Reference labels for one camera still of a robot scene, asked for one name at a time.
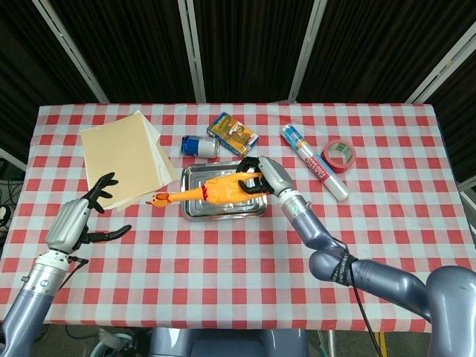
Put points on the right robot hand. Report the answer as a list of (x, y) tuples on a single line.
[(275, 176)]

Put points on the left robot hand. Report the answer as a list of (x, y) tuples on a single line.
[(68, 223)]

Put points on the yellow rubber chicken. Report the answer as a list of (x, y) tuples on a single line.
[(219, 189)]

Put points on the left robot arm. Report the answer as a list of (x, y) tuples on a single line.
[(33, 297)]

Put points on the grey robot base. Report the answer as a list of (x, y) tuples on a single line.
[(230, 344)]

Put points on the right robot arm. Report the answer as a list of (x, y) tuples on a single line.
[(390, 279)]

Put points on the rectangular metal tray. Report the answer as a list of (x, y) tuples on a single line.
[(193, 178)]

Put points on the plastic food wrap roll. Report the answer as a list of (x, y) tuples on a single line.
[(316, 161)]

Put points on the red tape roll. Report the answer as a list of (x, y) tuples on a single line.
[(331, 158)]

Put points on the blue and yellow carton box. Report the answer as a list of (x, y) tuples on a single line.
[(232, 134)]

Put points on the blue and white can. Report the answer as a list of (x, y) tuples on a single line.
[(202, 147)]

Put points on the stack of manila folders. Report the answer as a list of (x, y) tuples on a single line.
[(119, 152)]

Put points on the red white checkered tablecloth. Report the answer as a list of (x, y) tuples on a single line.
[(186, 260)]

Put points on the white plastic bucket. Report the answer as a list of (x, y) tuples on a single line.
[(111, 344)]

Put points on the white metal frame post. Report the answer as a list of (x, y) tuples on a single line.
[(70, 48), (192, 48), (442, 67), (306, 48)]

